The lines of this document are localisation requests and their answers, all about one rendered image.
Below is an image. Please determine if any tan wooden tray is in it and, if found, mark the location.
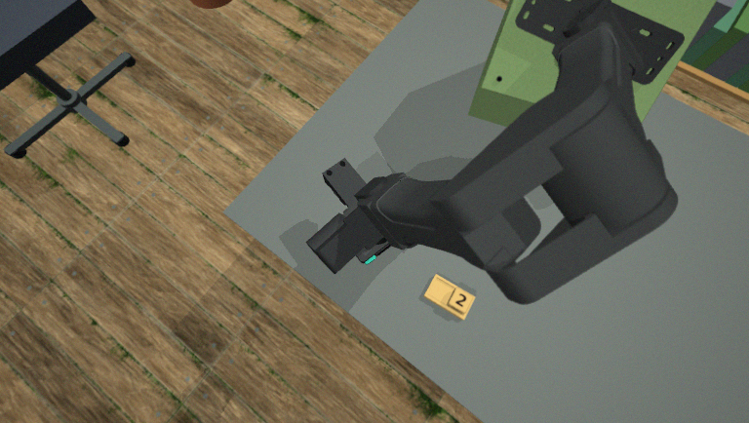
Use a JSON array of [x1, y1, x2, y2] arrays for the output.
[[423, 274, 475, 320]]

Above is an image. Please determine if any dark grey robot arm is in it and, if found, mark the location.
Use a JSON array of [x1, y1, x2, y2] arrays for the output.
[[306, 0, 685, 304]]

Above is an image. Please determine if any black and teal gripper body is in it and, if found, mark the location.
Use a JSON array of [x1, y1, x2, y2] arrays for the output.
[[356, 237, 391, 263]]

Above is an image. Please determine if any tan wooden number cube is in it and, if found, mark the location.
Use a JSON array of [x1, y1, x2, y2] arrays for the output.
[[447, 288, 474, 315]]

